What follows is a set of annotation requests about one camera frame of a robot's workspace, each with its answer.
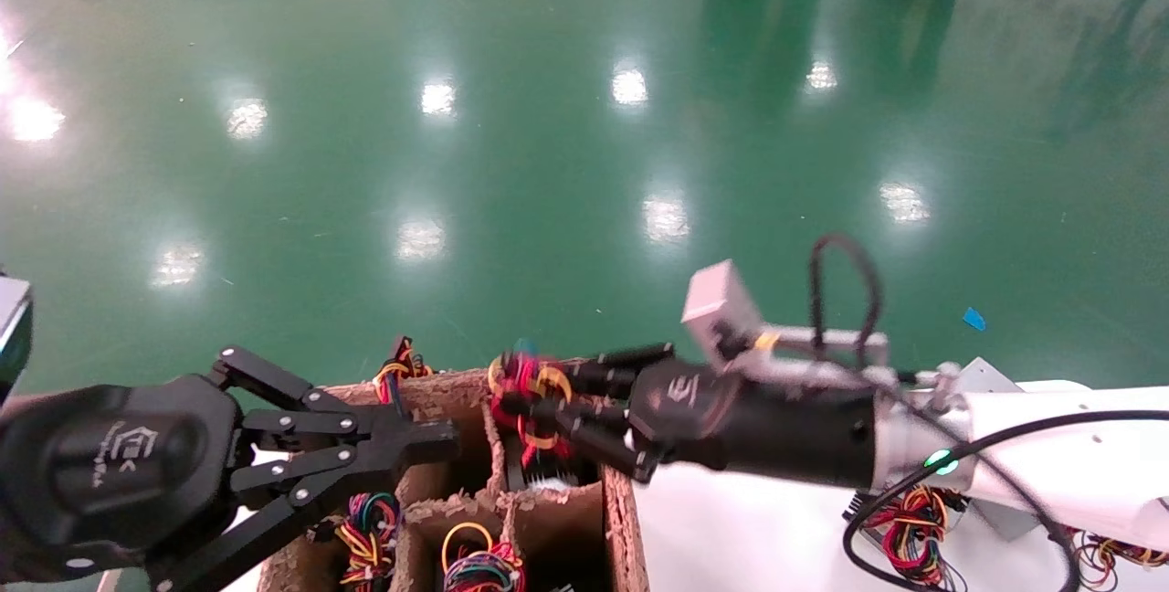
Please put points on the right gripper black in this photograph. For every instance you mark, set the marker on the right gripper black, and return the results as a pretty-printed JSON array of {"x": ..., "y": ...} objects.
[{"x": 758, "y": 428}]

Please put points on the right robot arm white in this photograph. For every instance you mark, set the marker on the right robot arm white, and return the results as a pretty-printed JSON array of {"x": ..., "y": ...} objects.
[{"x": 1050, "y": 455}]

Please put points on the blue scrap on floor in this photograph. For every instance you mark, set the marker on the blue scrap on floor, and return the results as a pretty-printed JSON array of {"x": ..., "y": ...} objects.
[{"x": 974, "y": 319}]

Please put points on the cardboard divider box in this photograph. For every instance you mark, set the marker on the cardboard divider box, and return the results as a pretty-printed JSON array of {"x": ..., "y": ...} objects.
[{"x": 621, "y": 528}]

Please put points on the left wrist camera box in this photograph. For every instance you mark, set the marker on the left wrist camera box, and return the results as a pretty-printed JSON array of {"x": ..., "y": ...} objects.
[{"x": 14, "y": 336}]

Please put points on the right wrist camera box silver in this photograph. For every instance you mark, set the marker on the right wrist camera box silver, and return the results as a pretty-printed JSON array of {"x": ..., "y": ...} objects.
[{"x": 721, "y": 300}]

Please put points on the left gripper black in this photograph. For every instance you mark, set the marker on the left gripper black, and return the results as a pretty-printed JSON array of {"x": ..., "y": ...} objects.
[{"x": 119, "y": 473}]

